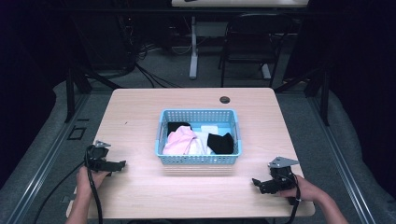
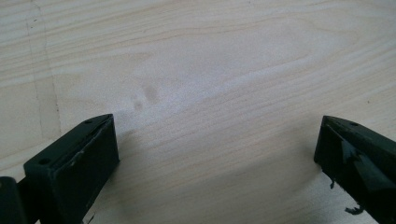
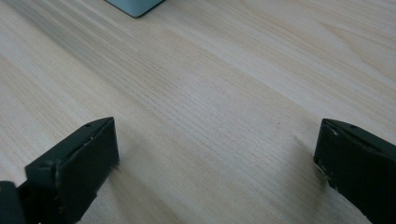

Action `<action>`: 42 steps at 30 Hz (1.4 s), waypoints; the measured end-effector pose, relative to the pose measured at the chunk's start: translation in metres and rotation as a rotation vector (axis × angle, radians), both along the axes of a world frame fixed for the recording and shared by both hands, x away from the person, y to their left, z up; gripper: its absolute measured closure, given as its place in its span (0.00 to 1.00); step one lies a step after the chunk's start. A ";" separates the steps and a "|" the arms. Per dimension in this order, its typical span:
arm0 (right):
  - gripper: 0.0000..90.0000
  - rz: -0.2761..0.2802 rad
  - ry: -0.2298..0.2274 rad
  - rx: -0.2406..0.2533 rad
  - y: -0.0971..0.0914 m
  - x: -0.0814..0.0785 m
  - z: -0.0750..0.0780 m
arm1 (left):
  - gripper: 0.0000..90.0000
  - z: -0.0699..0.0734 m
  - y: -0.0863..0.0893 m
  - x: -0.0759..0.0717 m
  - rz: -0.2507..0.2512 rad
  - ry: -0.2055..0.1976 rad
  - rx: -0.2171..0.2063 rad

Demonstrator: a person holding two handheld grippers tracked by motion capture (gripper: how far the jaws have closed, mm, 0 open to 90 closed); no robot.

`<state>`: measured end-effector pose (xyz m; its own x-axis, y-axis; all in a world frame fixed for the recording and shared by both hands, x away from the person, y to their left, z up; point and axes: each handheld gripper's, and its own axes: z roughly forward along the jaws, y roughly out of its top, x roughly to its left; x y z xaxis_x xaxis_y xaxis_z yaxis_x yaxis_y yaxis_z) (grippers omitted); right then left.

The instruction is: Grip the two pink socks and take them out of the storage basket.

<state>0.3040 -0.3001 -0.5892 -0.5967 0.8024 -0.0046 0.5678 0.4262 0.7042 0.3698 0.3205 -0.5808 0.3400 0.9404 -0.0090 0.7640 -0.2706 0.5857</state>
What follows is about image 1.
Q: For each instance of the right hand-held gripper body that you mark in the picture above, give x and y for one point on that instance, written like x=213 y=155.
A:
x=281 y=177

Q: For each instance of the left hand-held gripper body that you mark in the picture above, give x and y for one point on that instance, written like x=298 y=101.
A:
x=97 y=153

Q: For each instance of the person's right hand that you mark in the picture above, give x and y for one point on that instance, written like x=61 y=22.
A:
x=303 y=189

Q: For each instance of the person's left hand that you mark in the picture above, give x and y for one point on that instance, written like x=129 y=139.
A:
x=83 y=180

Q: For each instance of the black cloth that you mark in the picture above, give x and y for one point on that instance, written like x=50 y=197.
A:
x=176 y=126
x=221 y=143

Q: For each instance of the blue plastic basket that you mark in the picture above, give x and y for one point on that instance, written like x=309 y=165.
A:
x=199 y=160

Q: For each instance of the black metal stand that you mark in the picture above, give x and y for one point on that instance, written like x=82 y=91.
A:
x=71 y=93
x=325 y=96

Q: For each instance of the pink cloth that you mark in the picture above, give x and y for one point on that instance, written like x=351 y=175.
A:
x=180 y=141

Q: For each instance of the folded white cloth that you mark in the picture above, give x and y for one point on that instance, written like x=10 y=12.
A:
x=209 y=128

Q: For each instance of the white desk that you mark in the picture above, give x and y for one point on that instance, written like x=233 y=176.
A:
x=194 y=46

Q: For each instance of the black chair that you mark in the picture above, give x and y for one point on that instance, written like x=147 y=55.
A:
x=249 y=40

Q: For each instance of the metal floor rail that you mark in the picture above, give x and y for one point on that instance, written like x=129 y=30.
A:
x=342 y=161
x=46 y=158

